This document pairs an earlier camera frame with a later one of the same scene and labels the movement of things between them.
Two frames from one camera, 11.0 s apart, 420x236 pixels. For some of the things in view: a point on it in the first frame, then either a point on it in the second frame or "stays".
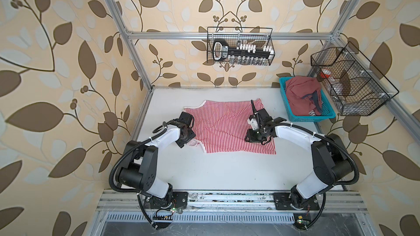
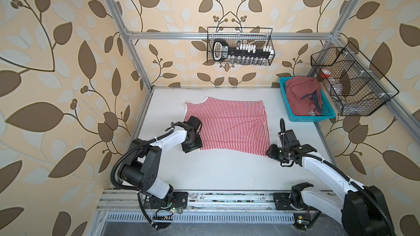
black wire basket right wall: (356, 88) stays
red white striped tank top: (220, 127) stays
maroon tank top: (304, 95) stays
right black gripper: (250, 137) -> (270, 152)
